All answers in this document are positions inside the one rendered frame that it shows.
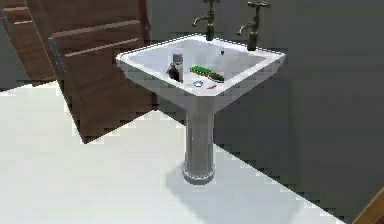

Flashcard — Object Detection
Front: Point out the brown wooden room door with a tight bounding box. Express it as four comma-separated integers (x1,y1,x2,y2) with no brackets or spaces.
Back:
24,0,160,145

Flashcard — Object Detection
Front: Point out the brown wooden corner piece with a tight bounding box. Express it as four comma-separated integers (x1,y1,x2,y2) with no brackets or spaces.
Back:
351,185,384,224

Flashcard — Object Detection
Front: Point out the grey spray bottle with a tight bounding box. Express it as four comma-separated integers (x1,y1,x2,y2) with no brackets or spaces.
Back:
166,53,186,83

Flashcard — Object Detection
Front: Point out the dark scrub brush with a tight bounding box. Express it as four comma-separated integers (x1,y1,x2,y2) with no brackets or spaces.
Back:
207,71,226,83

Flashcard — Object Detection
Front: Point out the green sponge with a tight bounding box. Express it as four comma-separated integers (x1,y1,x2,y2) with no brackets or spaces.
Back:
189,65,214,76

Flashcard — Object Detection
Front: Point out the white pedestal sink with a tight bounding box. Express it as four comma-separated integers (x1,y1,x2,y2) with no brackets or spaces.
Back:
115,32,288,186

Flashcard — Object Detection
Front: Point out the dark metal tap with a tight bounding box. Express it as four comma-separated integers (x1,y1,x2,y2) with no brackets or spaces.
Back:
236,0,272,52
191,0,221,42

